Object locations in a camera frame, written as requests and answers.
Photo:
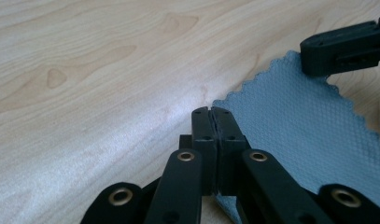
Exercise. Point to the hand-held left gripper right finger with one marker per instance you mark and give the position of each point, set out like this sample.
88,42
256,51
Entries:
229,149

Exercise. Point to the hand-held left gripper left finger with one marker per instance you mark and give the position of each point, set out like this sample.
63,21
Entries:
206,149

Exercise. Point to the grey-blue cloth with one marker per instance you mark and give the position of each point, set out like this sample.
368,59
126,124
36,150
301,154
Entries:
296,124

